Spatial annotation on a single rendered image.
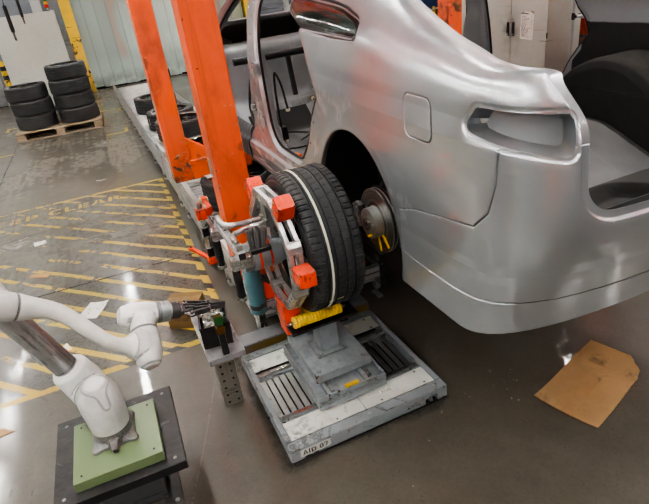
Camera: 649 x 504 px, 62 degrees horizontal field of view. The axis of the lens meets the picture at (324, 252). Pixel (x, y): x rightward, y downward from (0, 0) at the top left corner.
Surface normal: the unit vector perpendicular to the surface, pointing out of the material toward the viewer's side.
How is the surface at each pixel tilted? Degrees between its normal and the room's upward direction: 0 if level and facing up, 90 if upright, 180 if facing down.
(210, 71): 90
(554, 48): 90
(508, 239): 91
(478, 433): 0
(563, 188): 88
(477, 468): 0
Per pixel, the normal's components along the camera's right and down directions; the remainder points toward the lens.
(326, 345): 0.40, 0.38
